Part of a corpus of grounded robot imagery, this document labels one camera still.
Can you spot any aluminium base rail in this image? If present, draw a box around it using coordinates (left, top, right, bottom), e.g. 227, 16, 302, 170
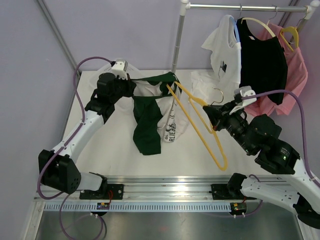
33, 174, 305, 203

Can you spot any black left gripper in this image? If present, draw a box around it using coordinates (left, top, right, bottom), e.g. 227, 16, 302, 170
109, 73, 136, 103

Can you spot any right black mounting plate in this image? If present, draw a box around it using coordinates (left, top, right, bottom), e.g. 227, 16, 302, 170
210, 183, 257, 200

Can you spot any pink hanging t shirt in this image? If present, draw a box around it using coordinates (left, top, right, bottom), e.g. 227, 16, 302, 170
245, 23, 308, 117

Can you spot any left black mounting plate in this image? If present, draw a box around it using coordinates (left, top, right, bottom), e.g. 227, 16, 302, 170
79, 183, 124, 200

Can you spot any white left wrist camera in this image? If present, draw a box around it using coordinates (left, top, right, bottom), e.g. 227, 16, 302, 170
111, 59, 128, 80

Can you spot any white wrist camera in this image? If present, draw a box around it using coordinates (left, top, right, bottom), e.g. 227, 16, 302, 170
229, 86, 257, 115
111, 59, 128, 80

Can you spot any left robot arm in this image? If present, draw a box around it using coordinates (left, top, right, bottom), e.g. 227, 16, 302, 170
37, 71, 136, 199

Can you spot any metal clothes rack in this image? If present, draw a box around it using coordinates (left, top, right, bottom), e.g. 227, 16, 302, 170
172, 0, 320, 71

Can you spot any white slotted cable duct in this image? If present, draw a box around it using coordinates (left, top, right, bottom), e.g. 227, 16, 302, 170
44, 201, 231, 213

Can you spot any white plastic perforated basket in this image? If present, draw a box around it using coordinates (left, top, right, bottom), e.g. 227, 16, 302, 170
89, 63, 144, 89

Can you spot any yellow hanger with metal hook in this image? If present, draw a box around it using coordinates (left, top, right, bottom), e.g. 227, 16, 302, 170
166, 81, 229, 172

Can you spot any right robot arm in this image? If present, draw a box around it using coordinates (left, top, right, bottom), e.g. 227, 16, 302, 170
203, 100, 320, 229

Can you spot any blue hanger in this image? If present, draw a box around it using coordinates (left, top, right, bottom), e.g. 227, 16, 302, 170
230, 16, 241, 43

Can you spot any black mounting plate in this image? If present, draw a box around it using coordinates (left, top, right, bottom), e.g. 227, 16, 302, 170
79, 183, 124, 200
210, 183, 257, 200

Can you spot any green and white t shirt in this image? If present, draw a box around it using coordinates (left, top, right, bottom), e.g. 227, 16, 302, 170
124, 71, 189, 156

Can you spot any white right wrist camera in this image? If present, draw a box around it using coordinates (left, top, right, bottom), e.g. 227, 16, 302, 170
229, 86, 257, 115

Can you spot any cream hanger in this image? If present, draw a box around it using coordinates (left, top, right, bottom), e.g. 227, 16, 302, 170
240, 5, 278, 38

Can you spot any yellow hanger on rack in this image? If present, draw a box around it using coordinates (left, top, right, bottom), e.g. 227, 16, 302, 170
279, 15, 308, 52

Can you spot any white hanging t shirt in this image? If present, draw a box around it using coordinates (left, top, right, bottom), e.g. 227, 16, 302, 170
201, 14, 241, 88

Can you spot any black hanging t shirt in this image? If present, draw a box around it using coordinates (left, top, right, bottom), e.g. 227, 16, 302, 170
236, 17, 288, 94

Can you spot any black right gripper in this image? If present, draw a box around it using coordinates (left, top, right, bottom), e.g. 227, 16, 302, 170
205, 99, 256, 154

